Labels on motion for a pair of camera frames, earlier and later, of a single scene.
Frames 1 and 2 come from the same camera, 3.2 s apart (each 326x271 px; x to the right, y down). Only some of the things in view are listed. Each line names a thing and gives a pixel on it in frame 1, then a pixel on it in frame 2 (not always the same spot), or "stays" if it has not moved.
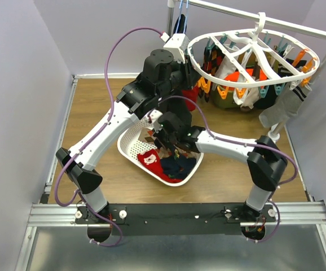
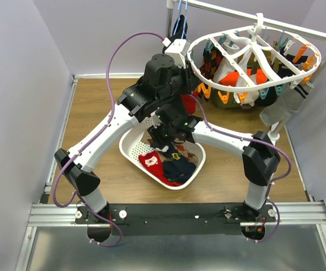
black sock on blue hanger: (181, 25) stays
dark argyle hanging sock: (212, 59) stays
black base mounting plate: (176, 219) stays
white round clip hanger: (251, 57) → (267, 28)
